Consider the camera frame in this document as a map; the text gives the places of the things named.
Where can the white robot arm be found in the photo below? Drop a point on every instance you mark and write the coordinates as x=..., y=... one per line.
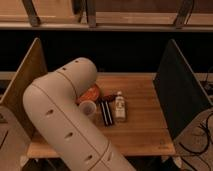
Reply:
x=50, y=103

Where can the dark red small object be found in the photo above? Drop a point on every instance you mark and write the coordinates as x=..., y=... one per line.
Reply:
x=109, y=98

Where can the red-orange bowl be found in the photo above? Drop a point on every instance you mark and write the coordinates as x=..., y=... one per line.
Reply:
x=92, y=94

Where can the small white bottle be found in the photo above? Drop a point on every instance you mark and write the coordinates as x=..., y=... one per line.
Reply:
x=120, y=112

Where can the black rectangular case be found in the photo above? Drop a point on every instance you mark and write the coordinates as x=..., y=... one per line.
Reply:
x=106, y=113

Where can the left wooden divider panel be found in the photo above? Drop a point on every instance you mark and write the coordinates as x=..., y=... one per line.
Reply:
x=11, y=106

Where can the right dark divider panel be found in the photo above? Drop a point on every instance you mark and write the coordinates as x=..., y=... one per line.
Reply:
x=181, y=95

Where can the wooden shelf rack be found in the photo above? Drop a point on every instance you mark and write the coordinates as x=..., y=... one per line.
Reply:
x=108, y=15

